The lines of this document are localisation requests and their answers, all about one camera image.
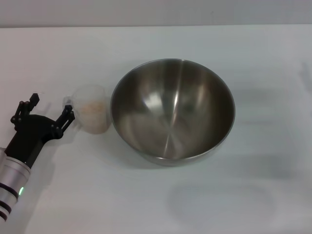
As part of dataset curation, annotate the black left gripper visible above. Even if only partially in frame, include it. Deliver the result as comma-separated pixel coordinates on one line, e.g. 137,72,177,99
4,93,75,169

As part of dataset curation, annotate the uncooked rice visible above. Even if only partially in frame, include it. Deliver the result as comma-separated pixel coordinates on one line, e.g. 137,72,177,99
78,101,109,134

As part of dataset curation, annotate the clear plastic measuring cup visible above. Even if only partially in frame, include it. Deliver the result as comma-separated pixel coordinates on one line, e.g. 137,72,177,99
63,84,111,134

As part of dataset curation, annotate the stainless steel mixing bowl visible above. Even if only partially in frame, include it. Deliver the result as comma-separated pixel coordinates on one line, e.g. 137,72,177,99
110,58,236,167

